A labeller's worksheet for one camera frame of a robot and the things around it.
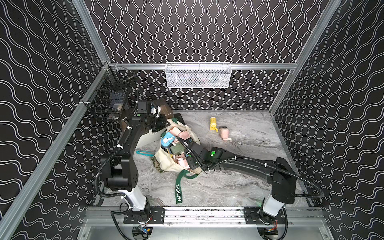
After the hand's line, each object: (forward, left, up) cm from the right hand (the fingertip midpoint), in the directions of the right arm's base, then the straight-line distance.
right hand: (192, 157), depth 82 cm
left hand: (+17, +13, +11) cm, 24 cm away
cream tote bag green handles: (-3, +15, +1) cm, 15 cm away
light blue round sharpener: (+6, +13, +8) cm, 16 cm away
